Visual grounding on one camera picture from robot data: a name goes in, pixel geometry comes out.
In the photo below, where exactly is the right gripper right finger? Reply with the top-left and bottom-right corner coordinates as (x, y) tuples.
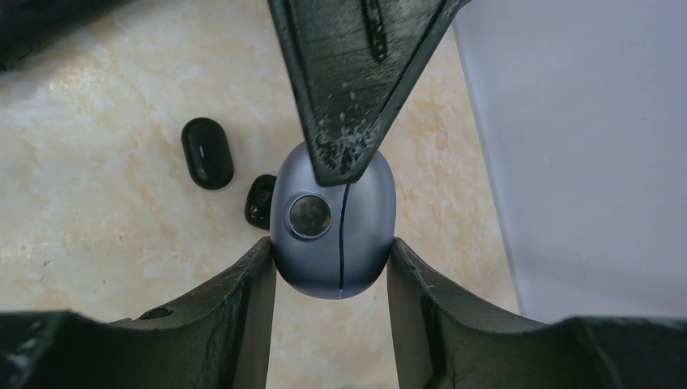
(387, 239), (686, 388)

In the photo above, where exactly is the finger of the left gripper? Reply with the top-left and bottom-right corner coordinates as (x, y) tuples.
(269, 0), (464, 186)

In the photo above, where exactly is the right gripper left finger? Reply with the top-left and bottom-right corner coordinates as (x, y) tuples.
(1, 238), (276, 388)

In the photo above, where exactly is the grey oval pebble case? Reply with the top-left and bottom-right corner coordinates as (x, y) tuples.
(270, 143), (396, 300)

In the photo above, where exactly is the black oval case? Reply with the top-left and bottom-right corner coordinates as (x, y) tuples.
(181, 118), (234, 190)

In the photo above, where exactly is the black glossy earbud charging case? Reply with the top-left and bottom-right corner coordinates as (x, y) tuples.
(244, 174), (276, 231)

